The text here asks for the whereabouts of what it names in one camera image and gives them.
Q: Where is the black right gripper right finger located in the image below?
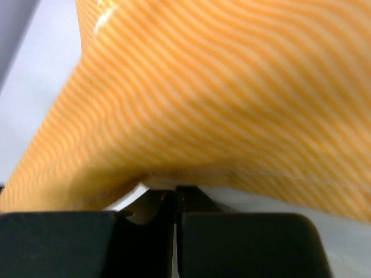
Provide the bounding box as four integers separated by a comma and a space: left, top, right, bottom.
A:
176, 186, 333, 278

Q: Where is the white pillow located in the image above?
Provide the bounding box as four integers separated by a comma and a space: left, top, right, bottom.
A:
101, 182, 371, 278

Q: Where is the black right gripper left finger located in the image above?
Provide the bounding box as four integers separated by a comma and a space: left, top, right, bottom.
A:
1, 191, 175, 277

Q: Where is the yellow pillowcase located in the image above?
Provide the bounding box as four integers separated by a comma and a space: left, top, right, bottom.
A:
1, 1, 370, 223

